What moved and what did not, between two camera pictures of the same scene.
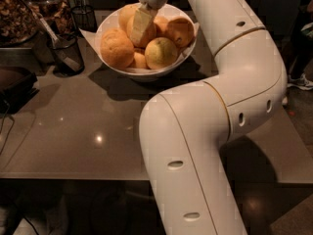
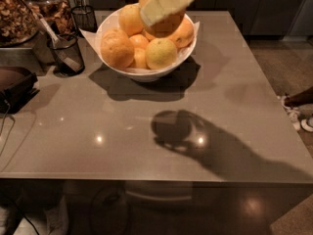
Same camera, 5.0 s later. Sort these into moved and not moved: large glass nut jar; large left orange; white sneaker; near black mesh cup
Moved: white sneaker
Not moved: large glass nut jar; large left orange; near black mesh cup
